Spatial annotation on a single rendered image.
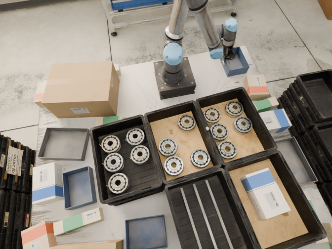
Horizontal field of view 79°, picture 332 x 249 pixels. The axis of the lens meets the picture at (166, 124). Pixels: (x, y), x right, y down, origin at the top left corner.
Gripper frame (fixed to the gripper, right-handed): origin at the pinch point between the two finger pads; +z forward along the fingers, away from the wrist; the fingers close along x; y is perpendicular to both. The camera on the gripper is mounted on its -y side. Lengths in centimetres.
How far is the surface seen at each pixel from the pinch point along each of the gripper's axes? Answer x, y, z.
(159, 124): -53, 46, -15
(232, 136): -14, 60, -10
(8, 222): -172, 80, 14
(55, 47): -179, -128, 51
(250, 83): 10.5, 23.4, -0.7
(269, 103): 17.4, 40.4, 1.7
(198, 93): -24.4, 20.5, 2.0
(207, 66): -11.8, -2.1, 3.8
